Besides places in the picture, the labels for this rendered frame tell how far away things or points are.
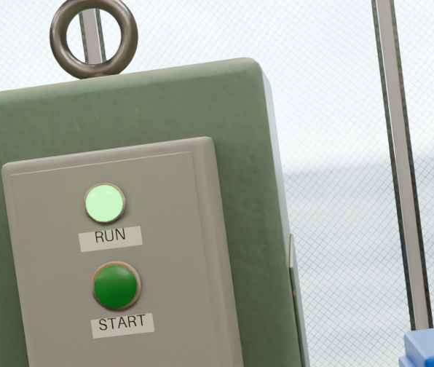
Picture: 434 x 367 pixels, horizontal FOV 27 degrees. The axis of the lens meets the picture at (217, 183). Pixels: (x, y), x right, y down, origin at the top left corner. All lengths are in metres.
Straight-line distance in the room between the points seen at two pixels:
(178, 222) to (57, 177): 0.06
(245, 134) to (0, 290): 0.16
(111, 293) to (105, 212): 0.04
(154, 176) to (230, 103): 0.08
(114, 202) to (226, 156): 0.08
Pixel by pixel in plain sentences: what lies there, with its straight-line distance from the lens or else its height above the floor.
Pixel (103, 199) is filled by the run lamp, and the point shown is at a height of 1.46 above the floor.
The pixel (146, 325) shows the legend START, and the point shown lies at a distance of 0.44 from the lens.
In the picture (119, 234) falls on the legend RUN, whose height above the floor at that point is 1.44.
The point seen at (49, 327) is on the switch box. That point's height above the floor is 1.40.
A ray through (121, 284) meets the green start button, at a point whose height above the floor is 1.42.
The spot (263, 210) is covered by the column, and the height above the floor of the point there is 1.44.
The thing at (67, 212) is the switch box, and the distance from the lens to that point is 0.44.
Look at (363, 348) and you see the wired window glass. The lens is 2.00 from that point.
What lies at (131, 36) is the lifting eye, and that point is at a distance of 0.60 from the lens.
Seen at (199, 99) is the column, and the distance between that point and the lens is 0.49.
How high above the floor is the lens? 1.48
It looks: 3 degrees down
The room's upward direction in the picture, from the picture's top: 8 degrees counter-clockwise
